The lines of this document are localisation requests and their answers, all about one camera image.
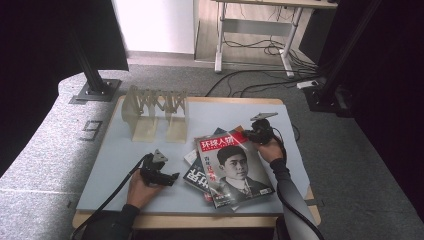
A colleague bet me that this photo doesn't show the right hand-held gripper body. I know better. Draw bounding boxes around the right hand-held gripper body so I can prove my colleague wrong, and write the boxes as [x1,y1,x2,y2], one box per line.
[249,112,280,146]

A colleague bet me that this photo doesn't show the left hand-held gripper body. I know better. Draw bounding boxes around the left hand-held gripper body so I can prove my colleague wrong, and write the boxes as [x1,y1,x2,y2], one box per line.
[139,148,172,187]

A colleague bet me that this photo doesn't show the white magazine green title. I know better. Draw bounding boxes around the white magazine green title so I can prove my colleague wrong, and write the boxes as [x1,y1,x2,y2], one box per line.
[183,148,242,212]

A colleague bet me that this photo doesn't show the grey portrait magazine red title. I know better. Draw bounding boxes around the grey portrait magazine red title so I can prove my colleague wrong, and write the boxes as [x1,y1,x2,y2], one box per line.
[194,129,276,210]

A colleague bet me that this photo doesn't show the clear acrylic magazine rack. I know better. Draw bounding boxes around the clear acrylic magazine rack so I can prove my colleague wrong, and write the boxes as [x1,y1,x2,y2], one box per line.
[120,84,190,144]

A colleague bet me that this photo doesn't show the person's right hand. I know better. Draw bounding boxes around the person's right hand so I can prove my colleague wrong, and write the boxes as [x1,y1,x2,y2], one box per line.
[256,138,285,165]

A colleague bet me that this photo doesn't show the person's left hand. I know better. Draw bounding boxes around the person's left hand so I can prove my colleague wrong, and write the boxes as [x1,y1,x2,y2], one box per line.
[126,169,165,210]

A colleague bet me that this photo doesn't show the wooden table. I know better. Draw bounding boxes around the wooden table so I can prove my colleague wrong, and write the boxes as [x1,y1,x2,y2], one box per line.
[72,95,322,231]

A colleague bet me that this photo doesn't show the white power strip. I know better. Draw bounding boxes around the white power strip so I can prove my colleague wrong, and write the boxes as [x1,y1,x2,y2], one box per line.
[296,79,321,91]

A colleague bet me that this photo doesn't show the black tape floor marking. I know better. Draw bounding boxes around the black tape floor marking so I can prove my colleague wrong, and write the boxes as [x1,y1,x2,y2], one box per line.
[79,119,104,142]

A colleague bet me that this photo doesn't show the black metal stand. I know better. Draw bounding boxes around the black metal stand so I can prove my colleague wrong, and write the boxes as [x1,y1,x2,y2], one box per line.
[301,0,383,118]
[68,31,123,105]

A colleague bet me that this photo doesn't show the dark curtain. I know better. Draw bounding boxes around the dark curtain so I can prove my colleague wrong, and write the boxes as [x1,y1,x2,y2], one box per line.
[299,0,424,222]
[0,0,130,178]

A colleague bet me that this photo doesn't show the thin black cable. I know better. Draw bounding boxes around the thin black cable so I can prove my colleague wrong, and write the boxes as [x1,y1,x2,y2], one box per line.
[291,122,301,143]

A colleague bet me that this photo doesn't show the black floor cable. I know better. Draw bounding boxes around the black floor cable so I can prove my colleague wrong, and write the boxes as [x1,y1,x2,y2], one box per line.
[204,68,318,98]
[229,78,322,99]

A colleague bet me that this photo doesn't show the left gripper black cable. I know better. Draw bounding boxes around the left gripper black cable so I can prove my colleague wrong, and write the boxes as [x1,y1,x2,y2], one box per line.
[70,153,155,240]

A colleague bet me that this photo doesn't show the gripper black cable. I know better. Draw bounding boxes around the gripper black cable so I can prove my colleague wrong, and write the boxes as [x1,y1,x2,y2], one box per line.
[70,153,155,240]
[270,126,326,240]

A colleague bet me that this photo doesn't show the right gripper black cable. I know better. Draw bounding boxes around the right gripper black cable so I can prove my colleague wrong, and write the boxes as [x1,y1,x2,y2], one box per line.
[270,126,326,240]

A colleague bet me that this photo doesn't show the tangled black cables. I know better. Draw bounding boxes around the tangled black cables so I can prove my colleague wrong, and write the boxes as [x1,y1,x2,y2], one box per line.
[222,31,318,68]

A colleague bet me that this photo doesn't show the white desk frame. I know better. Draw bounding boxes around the white desk frame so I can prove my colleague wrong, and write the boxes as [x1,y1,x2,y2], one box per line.
[213,0,339,79]

